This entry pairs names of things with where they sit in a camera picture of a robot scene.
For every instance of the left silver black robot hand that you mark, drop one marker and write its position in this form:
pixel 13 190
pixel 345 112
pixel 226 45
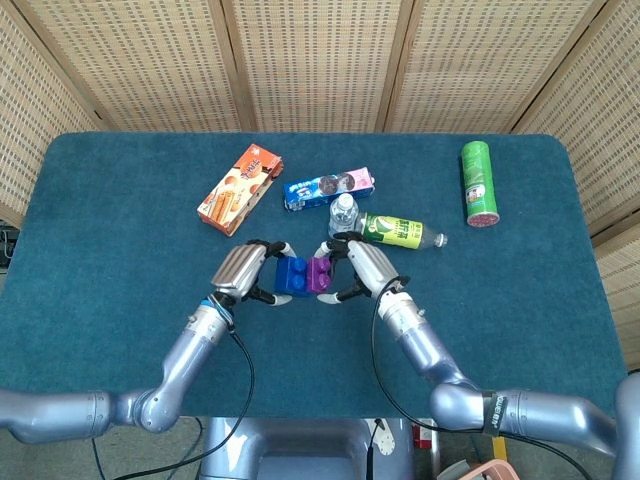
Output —
pixel 240 267

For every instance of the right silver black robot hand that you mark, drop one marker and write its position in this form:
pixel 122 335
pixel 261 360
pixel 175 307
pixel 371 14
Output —
pixel 372 267

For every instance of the blue building block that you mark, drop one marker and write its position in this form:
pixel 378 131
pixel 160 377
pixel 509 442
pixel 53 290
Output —
pixel 291 277

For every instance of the purple plastic toy brick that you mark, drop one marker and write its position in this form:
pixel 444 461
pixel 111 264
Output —
pixel 319 276

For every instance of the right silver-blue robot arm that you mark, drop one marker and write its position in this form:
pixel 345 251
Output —
pixel 430 350

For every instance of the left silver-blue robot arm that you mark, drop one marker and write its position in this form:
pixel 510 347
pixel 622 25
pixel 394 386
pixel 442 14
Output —
pixel 190 350

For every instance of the green label drink bottle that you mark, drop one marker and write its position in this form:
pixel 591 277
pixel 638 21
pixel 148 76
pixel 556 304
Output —
pixel 395 231

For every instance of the clear water bottle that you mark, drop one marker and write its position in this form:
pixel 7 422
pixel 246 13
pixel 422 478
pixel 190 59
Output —
pixel 342 215

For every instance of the orange biscuit box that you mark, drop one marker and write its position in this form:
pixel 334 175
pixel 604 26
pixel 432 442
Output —
pixel 239 191

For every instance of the blue pink cookie box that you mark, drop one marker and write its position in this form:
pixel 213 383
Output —
pixel 327 189

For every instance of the dark teal table cloth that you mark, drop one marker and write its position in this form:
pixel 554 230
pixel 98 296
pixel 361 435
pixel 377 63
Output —
pixel 125 250

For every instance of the green chips can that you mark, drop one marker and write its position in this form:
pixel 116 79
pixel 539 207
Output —
pixel 479 185

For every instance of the red white box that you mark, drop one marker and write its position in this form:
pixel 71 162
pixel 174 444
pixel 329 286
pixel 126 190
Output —
pixel 422 436

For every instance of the silver-blue robot torso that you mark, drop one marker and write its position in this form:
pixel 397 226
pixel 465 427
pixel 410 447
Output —
pixel 300 450

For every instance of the woven bamboo screen panel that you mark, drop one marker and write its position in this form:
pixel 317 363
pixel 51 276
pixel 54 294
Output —
pixel 320 65
pixel 480 65
pixel 600 125
pixel 150 65
pixel 30 115

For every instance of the pink plastic basket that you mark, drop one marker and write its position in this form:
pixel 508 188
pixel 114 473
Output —
pixel 487 471

